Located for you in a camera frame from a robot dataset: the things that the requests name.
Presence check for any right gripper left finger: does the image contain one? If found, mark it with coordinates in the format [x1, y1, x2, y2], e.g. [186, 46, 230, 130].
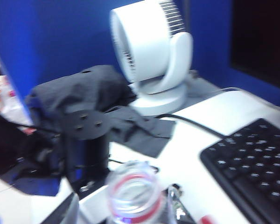
[40, 193, 80, 224]

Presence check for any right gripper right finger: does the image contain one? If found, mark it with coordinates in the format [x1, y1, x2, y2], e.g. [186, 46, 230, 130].
[166, 183, 196, 224]

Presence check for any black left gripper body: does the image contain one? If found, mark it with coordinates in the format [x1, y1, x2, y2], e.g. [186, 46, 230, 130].
[70, 167, 112, 196]

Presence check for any red bottle cap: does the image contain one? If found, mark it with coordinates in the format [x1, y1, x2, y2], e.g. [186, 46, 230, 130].
[198, 215, 213, 224]

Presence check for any clear plastic water bottle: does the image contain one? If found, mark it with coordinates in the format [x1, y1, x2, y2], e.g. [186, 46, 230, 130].
[106, 160, 168, 224]

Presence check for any white raised desk board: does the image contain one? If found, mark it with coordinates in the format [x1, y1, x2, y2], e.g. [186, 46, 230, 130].
[79, 90, 280, 224]

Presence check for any black computer keyboard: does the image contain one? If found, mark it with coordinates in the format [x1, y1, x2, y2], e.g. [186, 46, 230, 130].
[199, 118, 280, 224]

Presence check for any dark grey cloth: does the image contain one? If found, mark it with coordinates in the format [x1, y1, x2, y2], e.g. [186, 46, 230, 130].
[25, 64, 177, 158]

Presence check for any white red printed box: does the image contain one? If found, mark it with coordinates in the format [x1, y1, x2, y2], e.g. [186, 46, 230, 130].
[0, 70, 19, 112]

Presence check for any white desk fan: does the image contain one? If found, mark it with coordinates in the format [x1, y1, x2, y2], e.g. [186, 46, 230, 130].
[109, 0, 194, 116]

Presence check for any blue office partition panel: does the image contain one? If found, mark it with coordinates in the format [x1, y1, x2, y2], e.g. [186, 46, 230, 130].
[0, 0, 280, 110]

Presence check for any black computer monitor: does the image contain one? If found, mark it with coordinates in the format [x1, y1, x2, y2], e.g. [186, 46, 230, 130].
[230, 0, 280, 86]

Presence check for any thick black keyboard cable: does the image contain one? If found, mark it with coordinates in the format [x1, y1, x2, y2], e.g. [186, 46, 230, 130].
[156, 113, 229, 138]

